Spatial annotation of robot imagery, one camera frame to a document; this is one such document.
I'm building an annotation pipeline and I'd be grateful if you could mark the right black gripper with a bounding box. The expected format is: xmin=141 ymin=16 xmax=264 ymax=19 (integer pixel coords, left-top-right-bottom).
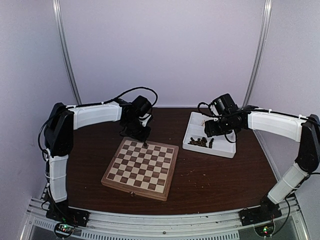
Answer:
xmin=205 ymin=116 xmax=238 ymax=138

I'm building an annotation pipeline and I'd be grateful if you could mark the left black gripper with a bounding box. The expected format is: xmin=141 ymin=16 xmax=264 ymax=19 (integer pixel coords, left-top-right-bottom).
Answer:
xmin=123 ymin=117 xmax=152 ymax=142

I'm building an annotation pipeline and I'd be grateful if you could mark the dark chess piece tray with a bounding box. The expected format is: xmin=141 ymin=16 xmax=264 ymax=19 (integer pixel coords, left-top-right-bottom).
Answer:
xmin=208 ymin=138 xmax=215 ymax=149

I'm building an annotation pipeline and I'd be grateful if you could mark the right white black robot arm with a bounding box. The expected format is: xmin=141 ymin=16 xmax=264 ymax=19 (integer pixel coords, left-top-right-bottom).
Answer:
xmin=204 ymin=93 xmax=320 ymax=221

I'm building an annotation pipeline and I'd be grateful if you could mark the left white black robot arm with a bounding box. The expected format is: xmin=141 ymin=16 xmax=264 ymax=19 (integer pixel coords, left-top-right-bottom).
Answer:
xmin=41 ymin=95 xmax=153 ymax=222

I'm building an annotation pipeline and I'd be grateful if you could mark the dark chess pieces pile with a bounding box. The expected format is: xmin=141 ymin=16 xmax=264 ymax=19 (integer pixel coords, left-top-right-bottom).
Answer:
xmin=188 ymin=137 xmax=208 ymax=148

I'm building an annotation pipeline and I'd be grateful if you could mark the right circuit board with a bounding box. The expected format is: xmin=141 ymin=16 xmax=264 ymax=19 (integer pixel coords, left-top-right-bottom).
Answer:
xmin=254 ymin=223 xmax=275 ymax=238

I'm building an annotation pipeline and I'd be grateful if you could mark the circuit board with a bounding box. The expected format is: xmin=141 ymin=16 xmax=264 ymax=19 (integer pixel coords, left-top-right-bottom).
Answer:
xmin=254 ymin=223 xmax=275 ymax=238
xmin=53 ymin=222 xmax=75 ymax=238

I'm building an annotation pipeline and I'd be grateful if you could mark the left circuit board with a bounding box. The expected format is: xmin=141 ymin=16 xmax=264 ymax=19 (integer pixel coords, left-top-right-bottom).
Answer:
xmin=53 ymin=222 xmax=75 ymax=238

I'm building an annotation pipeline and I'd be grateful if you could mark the white plastic tray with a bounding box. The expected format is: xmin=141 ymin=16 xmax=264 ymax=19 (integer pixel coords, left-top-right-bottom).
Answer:
xmin=182 ymin=111 xmax=236 ymax=159

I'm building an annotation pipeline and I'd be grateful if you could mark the wooden chessboard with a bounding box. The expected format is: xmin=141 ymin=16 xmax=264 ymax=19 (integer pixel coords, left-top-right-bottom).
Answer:
xmin=101 ymin=137 xmax=179 ymax=202

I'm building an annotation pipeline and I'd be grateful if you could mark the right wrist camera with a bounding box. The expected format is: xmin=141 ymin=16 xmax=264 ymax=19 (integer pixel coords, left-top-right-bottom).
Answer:
xmin=212 ymin=93 xmax=239 ymax=115

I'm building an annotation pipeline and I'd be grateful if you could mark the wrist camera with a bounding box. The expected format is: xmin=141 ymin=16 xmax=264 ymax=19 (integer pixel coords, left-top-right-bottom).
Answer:
xmin=212 ymin=93 xmax=239 ymax=115
xmin=131 ymin=95 xmax=152 ymax=117

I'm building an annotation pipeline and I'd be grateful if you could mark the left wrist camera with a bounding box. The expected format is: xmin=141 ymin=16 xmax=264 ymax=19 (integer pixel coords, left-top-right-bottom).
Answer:
xmin=131 ymin=95 xmax=152 ymax=117

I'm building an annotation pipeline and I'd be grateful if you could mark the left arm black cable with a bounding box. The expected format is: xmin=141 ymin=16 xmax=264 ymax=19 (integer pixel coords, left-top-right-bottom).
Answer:
xmin=104 ymin=86 xmax=159 ymax=113

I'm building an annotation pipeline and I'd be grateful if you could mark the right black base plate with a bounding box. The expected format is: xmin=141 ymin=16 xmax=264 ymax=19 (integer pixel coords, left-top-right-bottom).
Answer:
xmin=238 ymin=206 xmax=282 ymax=227

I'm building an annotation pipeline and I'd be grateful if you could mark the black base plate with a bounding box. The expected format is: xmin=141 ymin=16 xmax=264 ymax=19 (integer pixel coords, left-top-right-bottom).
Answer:
xmin=238 ymin=206 xmax=282 ymax=227
xmin=45 ymin=205 xmax=90 ymax=227

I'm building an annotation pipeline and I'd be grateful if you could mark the aluminium front rail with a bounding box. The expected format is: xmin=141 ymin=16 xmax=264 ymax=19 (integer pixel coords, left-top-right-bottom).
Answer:
xmin=17 ymin=197 xmax=311 ymax=240

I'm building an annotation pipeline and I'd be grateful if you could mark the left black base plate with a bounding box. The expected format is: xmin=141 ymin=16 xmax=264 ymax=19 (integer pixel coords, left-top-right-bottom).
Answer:
xmin=45 ymin=205 xmax=90 ymax=227

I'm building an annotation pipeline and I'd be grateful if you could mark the right aluminium corner post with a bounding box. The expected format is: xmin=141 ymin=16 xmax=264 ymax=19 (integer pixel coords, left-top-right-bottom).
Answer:
xmin=242 ymin=0 xmax=273 ymax=106

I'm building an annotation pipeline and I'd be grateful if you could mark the aluminium corner post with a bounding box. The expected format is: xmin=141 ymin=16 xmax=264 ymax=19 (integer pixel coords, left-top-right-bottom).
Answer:
xmin=52 ymin=0 xmax=82 ymax=105
xmin=242 ymin=0 xmax=273 ymax=106

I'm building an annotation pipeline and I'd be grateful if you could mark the left aluminium corner post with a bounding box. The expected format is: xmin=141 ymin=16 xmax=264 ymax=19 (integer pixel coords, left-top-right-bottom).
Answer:
xmin=52 ymin=0 xmax=82 ymax=105

